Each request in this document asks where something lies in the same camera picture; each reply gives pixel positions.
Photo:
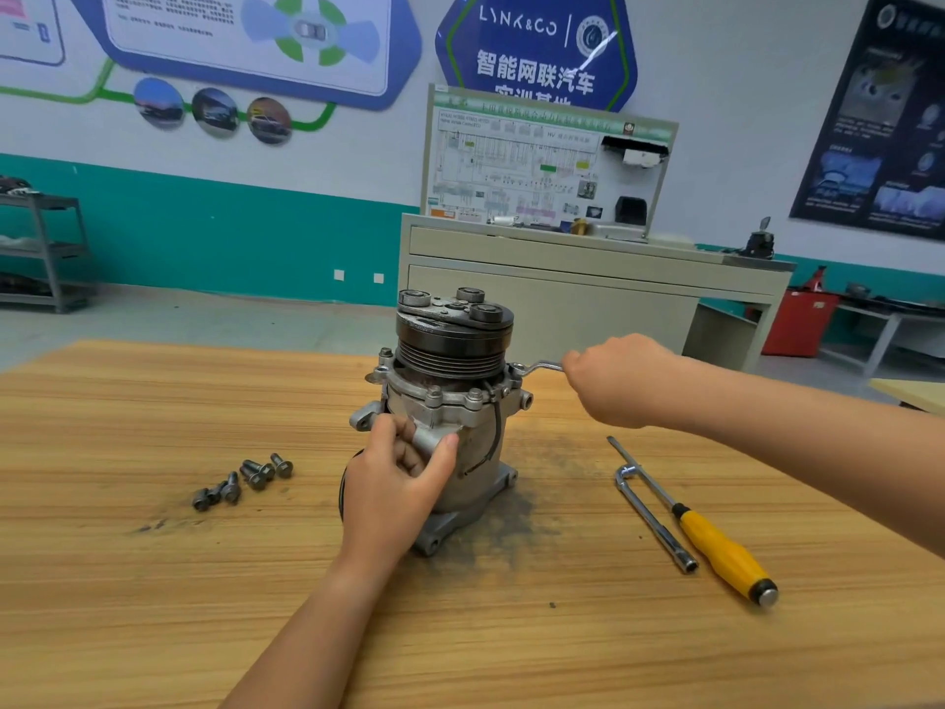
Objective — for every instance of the person's left hand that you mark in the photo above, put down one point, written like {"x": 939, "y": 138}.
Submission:
{"x": 387, "y": 502}

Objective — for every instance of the person's right hand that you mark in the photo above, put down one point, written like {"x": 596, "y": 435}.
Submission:
{"x": 623, "y": 384}

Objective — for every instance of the silver combination wrench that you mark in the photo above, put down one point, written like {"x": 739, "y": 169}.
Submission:
{"x": 544, "y": 367}

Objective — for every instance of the grey metal compressor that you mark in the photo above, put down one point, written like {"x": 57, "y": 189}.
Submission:
{"x": 451, "y": 391}

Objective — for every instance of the person's left forearm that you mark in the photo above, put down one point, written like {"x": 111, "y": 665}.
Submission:
{"x": 303, "y": 650}

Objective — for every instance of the person's right forearm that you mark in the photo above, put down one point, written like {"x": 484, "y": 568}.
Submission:
{"x": 820, "y": 443}

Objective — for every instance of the beige workbench cabinet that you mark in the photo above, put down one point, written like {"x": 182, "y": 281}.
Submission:
{"x": 591, "y": 288}

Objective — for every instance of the silver L-shaped socket wrench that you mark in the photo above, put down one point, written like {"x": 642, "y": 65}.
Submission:
{"x": 657, "y": 520}

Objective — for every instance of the red cabinet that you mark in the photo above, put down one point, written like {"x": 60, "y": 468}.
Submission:
{"x": 802, "y": 322}

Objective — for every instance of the small black device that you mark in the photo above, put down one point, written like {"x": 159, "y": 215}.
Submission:
{"x": 761, "y": 242}

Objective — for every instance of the white wiring display board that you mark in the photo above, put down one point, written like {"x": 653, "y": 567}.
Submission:
{"x": 502, "y": 162}

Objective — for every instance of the wooden side table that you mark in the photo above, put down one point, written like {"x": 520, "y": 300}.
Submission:
{"x": 913, "y": 391}

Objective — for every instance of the grey metal shelf cart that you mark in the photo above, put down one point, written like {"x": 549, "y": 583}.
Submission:
{"x": 42, "y": 251}

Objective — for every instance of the blue rounded infographic panel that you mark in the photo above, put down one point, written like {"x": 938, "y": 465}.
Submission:
{"x": 207, "y": 37}

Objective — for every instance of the blue hexagon wall sign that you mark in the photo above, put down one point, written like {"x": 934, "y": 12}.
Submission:
{"x": 532, "y": 44}

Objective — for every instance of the dark wall poster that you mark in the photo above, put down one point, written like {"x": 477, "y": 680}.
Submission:
{"x": 879, "y": 125}

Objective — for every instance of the round photo wall decal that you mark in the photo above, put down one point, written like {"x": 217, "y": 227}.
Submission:
{"x": 160, "y": 103}
{"x": 214, "y": 112}
{"x": 269, "y": 121}

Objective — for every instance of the white infographic wall panel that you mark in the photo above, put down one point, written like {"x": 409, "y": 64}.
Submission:
{"x": 30, "y": 22}

